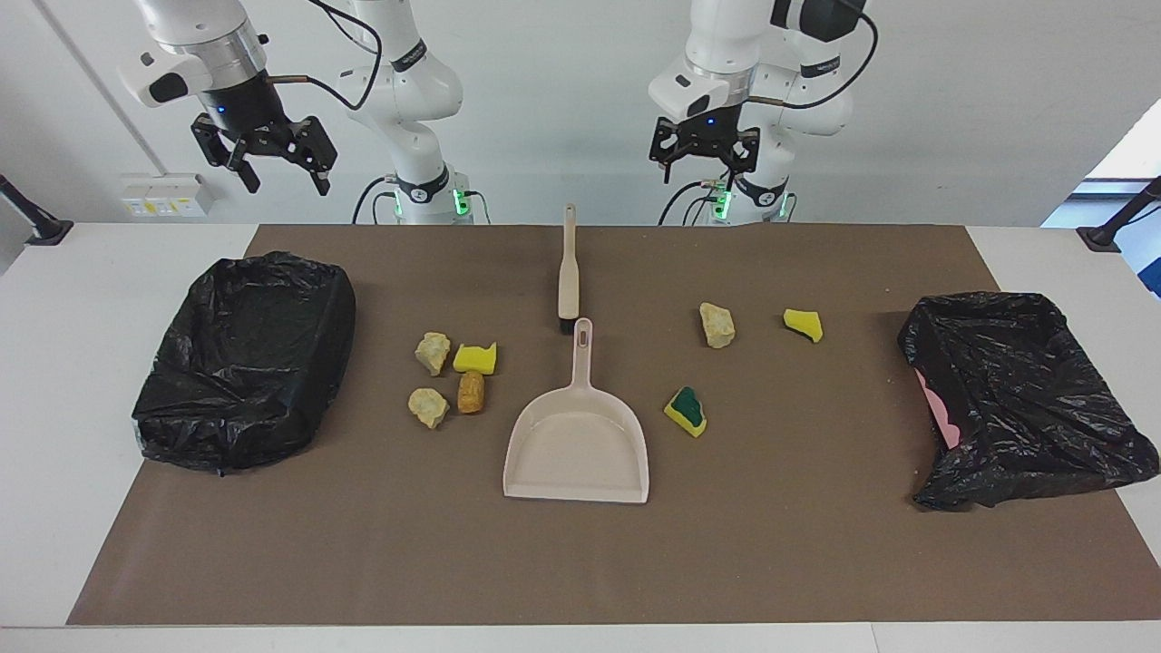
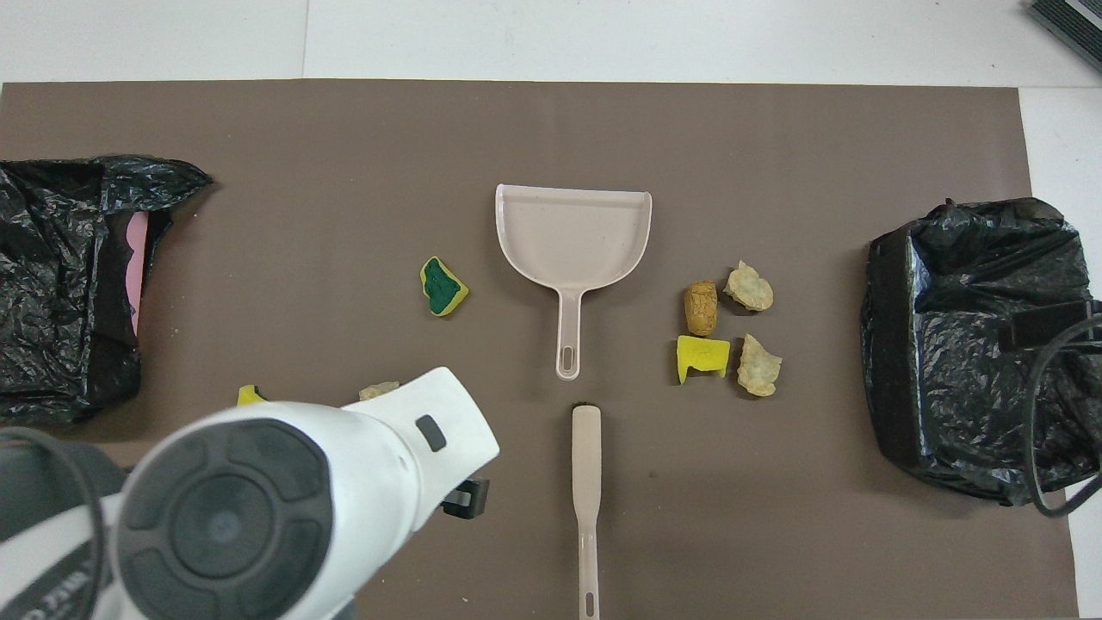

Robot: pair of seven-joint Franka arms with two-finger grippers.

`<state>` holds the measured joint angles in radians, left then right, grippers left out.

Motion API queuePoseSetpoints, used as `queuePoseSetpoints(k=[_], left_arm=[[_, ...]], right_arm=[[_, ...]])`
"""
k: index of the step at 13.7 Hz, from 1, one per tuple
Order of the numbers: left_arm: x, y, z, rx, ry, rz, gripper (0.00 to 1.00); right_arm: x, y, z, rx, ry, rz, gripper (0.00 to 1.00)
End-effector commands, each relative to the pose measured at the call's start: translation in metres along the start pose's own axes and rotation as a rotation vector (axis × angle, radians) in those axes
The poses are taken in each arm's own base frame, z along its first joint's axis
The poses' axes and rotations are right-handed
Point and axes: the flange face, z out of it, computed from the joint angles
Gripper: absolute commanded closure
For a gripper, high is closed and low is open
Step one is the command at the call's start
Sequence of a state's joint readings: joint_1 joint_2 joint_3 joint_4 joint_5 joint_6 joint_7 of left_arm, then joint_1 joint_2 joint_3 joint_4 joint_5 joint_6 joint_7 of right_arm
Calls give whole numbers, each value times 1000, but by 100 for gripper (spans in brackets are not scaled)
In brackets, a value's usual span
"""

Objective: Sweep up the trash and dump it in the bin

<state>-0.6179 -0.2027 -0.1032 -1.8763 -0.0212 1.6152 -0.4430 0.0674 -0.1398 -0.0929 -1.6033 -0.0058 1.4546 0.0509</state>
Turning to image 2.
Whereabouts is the brown sponge chunk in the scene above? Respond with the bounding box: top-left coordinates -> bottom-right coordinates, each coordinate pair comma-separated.
684,281 -> 719,338

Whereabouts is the dark ribbed panel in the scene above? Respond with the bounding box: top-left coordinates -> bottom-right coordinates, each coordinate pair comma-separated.
1026,0 -> 1102,74

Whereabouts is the notched yellow sponge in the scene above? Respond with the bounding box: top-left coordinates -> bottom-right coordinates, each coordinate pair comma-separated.
676,335 -> 731,385

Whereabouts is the black bag lined bin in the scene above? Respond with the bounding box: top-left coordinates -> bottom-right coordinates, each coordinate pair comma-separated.
861,197 -> 1102,507

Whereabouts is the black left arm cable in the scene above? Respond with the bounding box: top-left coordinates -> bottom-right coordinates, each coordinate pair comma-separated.
0,426 -> 106,604

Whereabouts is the black trash bag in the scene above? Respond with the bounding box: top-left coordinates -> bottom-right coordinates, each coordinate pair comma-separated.
0,155 -> 214,425

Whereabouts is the yellow and green sponge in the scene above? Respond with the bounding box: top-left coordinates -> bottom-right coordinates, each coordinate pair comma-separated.
420,256 -> 470,318

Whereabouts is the beige plastic dustpan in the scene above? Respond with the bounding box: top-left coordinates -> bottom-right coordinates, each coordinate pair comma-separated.
495,183 -> 653,381

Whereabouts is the brown table mat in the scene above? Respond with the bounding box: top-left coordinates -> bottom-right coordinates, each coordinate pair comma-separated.
0,80 -> 1079,620

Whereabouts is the pink bin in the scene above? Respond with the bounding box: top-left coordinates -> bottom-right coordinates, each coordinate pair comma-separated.
125,213 -> 150,337

